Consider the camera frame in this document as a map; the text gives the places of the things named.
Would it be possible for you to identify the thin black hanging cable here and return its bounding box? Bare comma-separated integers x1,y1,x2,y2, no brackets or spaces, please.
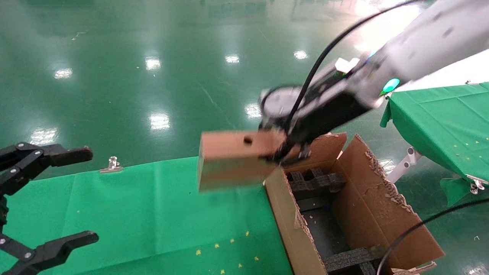
376,198,489,275

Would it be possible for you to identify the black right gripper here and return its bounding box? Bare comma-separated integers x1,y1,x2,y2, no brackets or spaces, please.
260,89,378,165

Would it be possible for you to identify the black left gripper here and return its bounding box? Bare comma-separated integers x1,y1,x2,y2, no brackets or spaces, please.
0,142,99,275

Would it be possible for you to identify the large open brown carton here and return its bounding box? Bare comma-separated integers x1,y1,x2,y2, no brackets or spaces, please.
264,132,445,275

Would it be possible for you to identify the green tablecloth with hanging corner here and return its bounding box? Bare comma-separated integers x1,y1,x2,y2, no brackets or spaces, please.
380,82,489,207

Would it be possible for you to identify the small brown cardboard box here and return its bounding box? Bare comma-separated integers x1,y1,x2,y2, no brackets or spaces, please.
198,129,287,192

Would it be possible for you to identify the black notched foam insert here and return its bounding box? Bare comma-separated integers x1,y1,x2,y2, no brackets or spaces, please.
287,167,346,193

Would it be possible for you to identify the silver camera mount bracket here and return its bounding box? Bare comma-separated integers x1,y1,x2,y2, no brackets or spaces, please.
317,57,361,89

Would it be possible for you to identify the black foam bar insert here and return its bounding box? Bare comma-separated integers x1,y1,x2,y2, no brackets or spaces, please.
324,244,388,275

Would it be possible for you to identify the black camera cable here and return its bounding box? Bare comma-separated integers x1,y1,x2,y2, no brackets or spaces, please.
287,0,421,126

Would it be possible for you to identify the large green tablecloth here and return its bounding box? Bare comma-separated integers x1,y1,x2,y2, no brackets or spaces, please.
0,157,293,275

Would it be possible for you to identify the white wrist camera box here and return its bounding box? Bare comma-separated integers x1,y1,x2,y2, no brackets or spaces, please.
260,86,306,120

